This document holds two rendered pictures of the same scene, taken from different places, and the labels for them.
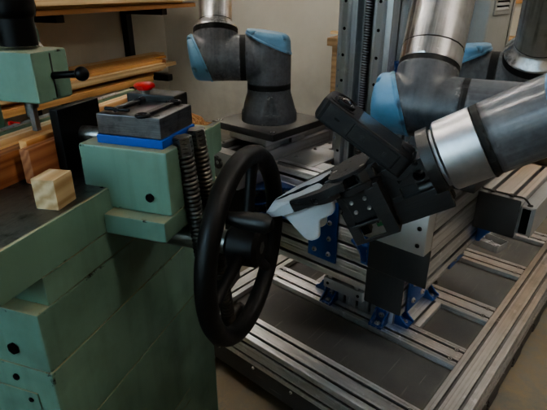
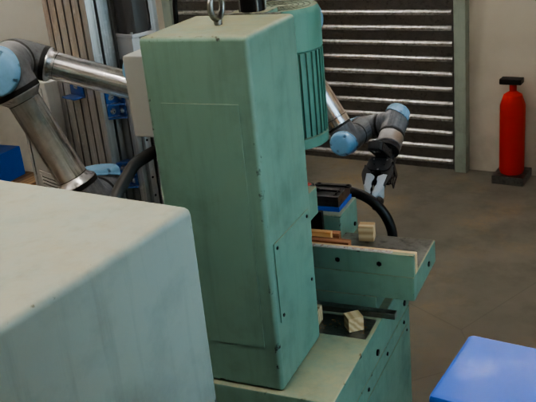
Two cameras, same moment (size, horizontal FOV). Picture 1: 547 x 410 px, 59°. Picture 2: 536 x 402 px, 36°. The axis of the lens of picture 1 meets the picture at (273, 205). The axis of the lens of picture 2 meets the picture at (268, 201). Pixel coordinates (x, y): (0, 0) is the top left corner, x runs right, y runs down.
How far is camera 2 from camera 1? 231 cm
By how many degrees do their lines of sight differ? 75
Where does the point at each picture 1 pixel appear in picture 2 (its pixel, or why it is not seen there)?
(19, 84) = (313, 206)
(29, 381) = (405, 319)
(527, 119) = (404, 123)
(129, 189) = (350, 225)
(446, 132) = (396, 136)
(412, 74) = (351, 128)
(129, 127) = (344, 195)
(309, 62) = not seen: outside the picture
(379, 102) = (352, 143)
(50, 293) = not seen: hidden behind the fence
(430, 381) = not seen: hidden behind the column
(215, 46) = (106, 192)
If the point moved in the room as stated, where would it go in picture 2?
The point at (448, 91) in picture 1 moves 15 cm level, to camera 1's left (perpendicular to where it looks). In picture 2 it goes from (360, 129) to (361, 144)
